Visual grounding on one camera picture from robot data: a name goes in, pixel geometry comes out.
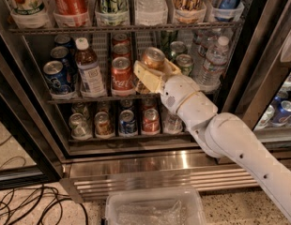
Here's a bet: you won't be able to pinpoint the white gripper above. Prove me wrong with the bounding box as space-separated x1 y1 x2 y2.
133 58 218 131

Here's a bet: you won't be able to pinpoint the water bottle bottom shelf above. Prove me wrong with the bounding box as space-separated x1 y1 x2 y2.
164 112 182 134

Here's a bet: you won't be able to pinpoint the green lacroix can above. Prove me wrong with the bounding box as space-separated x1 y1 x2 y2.
176 54 193 76
170 41 188 61

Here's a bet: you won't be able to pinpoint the right fridge glass door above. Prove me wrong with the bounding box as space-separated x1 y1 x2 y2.
237 0 291 129

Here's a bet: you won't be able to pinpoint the orange gold soda can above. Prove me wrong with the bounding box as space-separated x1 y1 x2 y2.
135 46 167 94

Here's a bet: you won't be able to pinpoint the middle wire shelf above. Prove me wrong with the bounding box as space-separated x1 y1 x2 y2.
47 94 162 104

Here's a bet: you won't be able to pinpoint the clear water bottle middle shelf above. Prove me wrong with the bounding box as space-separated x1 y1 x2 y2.
196 36 229 86

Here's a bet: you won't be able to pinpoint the blue can bottom shelf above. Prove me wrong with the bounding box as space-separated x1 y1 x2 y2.
119 110 137 134

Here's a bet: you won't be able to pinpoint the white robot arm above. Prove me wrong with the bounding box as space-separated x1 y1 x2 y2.
133 61 291 223

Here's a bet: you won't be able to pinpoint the clear plastic bin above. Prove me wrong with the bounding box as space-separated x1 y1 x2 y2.
105 187 207 225

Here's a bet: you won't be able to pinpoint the blue Pepsi can front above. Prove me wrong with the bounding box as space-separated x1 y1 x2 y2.
43 61 73 95

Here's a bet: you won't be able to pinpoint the red Coca-Cola can front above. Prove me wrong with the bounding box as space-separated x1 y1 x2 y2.
111 57 133 91

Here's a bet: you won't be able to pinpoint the blue pepsi can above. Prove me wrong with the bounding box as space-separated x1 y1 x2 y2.
43 61 73 95
50 46 75 70

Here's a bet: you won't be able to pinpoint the black floor cables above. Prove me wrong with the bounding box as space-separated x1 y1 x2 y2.
0 134 89 225

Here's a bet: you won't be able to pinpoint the iced tea bottle white cap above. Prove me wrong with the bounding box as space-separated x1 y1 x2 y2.
75 37 104 98

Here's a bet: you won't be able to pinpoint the green LaCroix can front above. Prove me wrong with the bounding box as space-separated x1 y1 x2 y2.
176 54 193 76

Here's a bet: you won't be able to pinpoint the green can bottom shelf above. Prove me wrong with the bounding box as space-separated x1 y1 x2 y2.
69 113 91 139

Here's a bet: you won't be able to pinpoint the wire shelf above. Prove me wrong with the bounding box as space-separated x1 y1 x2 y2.
8 19 244 36
47 94 162 104

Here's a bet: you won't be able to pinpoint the top wire shelf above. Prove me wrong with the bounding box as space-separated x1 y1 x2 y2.
8 19 244 36

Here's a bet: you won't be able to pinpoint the gold can bottom shelf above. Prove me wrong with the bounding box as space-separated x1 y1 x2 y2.
94 112 114 135

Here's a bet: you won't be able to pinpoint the red can bottom shelf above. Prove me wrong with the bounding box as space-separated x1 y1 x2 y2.
143 109 160 132

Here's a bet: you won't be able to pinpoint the steel fridge vent grille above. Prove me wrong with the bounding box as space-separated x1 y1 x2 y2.
60 157 257 203

